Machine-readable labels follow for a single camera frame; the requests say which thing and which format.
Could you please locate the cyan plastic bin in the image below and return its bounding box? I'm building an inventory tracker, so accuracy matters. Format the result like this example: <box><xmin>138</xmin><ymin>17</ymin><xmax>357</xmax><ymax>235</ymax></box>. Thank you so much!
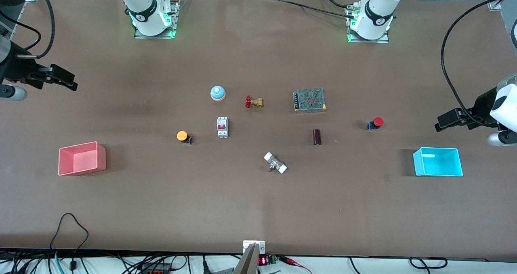
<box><xmin>412</xmin><ymin>147</ymin><xmax>463</xmax><ymax>178</ymax></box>

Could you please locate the red alligator clip lead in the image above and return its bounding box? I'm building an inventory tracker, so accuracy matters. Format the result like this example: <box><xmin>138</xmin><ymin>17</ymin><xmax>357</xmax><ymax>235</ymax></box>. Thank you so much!
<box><xmin>279</xmin><ymin>256</ymin><xmax>313</xmax><ymax>274</ymax></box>

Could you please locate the black looped cable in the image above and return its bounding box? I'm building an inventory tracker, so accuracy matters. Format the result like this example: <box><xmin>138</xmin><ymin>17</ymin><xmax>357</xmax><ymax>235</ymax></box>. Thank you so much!
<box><xmin>49</xmin><ymin>213</ymin><xmax>89</xmax><ymax>274</ymax></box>

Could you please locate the orange power strip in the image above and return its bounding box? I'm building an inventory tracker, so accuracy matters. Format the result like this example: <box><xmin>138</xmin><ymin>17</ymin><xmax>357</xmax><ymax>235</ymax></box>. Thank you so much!
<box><xmin>137</xmin><ymin>265</ymin><xmax>175</xmax><ymax>274</ymax></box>

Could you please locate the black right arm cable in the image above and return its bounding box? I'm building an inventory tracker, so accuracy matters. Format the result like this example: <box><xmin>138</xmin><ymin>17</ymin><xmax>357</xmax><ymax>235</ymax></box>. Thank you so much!
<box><xmin>0</xmin><ymin>21</ymin><xmax>42</xmax><ymax>52</ymax></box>
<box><xmin>33</xmin><ymin>0</ymin><xmax>56</xmax><ymax>59</ymax></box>

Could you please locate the black cables to arm base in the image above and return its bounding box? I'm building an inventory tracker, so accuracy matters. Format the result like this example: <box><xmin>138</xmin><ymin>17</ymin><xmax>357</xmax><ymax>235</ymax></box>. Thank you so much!
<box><xmin>275</xmin><ymin>0</ymin><xmax>358</xmax><ymax>20</ymax></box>

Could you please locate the grey camera mount bar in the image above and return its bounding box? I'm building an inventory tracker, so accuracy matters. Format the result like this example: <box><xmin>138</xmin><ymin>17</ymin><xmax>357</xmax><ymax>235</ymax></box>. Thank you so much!
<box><xmin>233</xmin><ymin>243</ymin><xmax>259</xmax><ymax>274</ymax></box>

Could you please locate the metal fitting with white caps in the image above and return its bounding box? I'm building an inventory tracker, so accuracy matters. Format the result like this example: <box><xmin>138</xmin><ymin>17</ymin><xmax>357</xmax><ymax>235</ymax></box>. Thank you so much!
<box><xmin>264</xmin><ymin>152</ymin><xmax>288</xmax><ymax>174</ymax></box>

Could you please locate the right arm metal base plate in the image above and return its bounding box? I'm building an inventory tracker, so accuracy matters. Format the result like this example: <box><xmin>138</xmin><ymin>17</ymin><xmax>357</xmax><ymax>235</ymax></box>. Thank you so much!
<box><xmin>134</xmin><ymin>0</ymin><xmax>180</xmax><ymax>39</ymax></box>

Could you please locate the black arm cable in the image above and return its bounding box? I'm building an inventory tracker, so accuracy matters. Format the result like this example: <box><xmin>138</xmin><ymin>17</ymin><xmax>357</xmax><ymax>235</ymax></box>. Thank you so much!
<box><xmin>0</xmin><ymin>21</ymin><xmax>42</xmax><ymax>52</ymax></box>
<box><xmin>440</xmin><ymin>0</ymin><xmax>517</xmax><ymax>125</ymax></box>
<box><xmin>33</xmin><ymin>0</ymin><xmax>56</xmax><ymax>59</ymax></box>

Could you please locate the black coiled cable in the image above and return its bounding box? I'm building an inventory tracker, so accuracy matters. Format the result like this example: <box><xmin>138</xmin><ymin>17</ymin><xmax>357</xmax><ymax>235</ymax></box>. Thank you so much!
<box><xmin>409</xmin><ymin>257</ymin><xmax>448</xmax><ymax>270</ymax></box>

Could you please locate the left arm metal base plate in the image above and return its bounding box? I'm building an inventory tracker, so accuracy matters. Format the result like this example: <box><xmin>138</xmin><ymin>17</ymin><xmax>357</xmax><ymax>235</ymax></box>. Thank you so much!
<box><xmin>347</xmin><ymin>4</ymin><xmax>390</xmax><ymax>44</ymax></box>

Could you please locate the metal mesh power supply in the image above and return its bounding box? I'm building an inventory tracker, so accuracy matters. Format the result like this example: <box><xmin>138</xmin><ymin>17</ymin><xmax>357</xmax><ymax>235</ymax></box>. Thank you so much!
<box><xmin>293</xmin><ymin>88</ymin><xmax>327</xmax><ymax>113</ymax></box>

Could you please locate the white table edge bracket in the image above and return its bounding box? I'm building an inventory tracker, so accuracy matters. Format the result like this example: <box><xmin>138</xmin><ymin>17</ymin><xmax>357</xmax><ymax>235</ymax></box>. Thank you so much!
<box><xmin>243</xmin><ymin>240</ymin><xmax>266</xmax><ymax>255</ymax></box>

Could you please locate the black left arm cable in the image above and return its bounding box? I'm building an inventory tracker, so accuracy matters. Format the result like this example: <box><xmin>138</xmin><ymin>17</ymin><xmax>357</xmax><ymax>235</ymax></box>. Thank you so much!
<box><xmin>440</xmin><ymin>0</ymin><xmax>517</xmax><ymax>125</ymax></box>

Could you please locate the pink plastic bin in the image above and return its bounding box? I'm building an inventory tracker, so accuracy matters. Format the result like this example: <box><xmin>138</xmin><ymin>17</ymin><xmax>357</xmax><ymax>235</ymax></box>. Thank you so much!
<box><xmin>58</xmin><ymin>141</ymin><xmax>107</xmax><ymax>176</ymax></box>

